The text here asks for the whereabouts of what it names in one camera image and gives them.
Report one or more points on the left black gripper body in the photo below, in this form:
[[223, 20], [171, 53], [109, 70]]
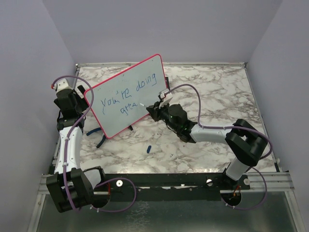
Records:
[[82, 104]]

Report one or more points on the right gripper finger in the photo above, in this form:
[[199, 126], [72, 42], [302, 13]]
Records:
[[154, 106], [153, 113]]

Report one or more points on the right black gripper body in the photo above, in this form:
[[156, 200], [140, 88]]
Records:
[[165, 115]]

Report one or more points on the pink framed whiteboard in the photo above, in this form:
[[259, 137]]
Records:
[[115, 101]]

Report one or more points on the blue marker cap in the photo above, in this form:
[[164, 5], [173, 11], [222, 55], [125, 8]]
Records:
[[149, 149]]

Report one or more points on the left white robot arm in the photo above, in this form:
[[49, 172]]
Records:
[[70, 187]]

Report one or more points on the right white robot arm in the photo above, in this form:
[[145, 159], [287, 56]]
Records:
[[245, 141]]

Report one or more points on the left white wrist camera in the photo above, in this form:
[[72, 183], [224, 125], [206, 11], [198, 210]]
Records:
[[60, 85]]

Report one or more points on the blue handled pliers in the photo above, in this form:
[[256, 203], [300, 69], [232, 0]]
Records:
[[98, 135]]

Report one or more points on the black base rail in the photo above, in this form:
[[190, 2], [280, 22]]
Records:
[[96, 188]]

